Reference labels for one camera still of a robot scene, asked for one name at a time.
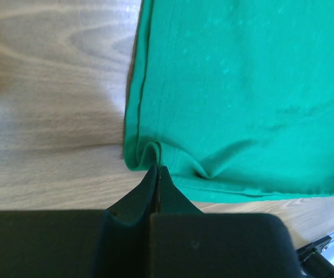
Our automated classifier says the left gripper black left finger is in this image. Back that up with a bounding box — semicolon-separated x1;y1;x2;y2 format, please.
104;164;159;229

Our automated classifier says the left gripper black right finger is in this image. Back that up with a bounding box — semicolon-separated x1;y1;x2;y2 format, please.
155;166;203;214

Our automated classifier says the green t shirt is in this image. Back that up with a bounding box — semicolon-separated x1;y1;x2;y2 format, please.
123;1;334;203

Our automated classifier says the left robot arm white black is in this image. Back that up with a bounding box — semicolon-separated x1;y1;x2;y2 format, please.
100;167;334;277

